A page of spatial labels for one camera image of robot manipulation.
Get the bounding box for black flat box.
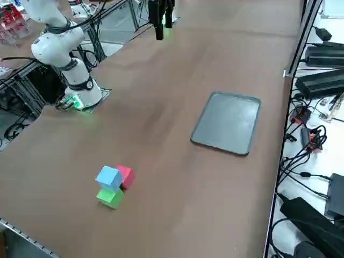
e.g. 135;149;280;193
324;173;344;218

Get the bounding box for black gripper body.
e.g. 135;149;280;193
148;0;176;9

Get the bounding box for red black plug connector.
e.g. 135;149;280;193
307;133;323;154

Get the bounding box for black red adapter hub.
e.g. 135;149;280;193
290;106;312;125

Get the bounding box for gray metal tray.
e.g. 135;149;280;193
190;91;262;156

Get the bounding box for black frame stand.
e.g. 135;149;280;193
0;58;68;119

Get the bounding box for small black power adapter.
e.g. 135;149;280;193
314;26;333;41

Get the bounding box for grey aluminium rail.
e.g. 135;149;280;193
0;217;59;258

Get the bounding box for red square foam block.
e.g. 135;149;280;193
116;164;135;191

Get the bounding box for large black case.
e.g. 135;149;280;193
279;197;344;258

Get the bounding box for clear shelf with red packets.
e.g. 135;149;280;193
0;5;33;48

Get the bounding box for white panel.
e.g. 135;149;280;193
321;0;344;19

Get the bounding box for green square foam block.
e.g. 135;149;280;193
96;188;125;210

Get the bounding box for long black power supply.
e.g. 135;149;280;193
295;68;344;99
305;41;344;68

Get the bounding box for printed paper cards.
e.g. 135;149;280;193
318;94;344;124

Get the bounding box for aluminium frame post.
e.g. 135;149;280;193
283;0;323;78

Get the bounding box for black cable with inline box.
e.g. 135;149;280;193
278;157;333;189

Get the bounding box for blue square foam block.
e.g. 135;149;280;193
95;166;123;193

